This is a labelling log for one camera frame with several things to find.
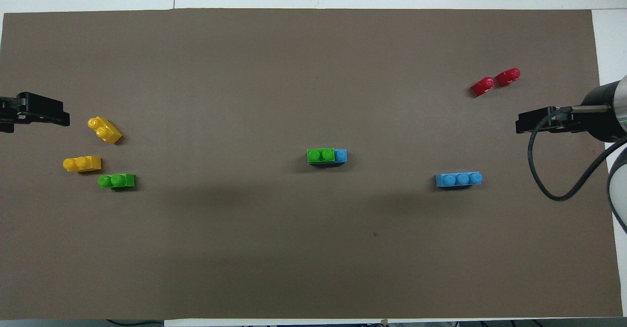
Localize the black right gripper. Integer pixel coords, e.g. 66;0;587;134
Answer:
515;81;621;143

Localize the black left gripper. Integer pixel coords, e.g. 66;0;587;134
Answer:
0;92;71;134

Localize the green two-stud brick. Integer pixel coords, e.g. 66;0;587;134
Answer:
307;148;336;164
97;173;136;189

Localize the red one-stud brick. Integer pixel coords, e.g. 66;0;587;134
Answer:
471;77;495;97
496;68;521;87

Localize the yellow two-stud brick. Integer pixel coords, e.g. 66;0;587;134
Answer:
87;116;122;145
63;156;102;173

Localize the brown table mat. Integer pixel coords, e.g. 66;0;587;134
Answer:
0;8;623;320

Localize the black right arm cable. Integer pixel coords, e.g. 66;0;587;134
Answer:
528;107;627;202

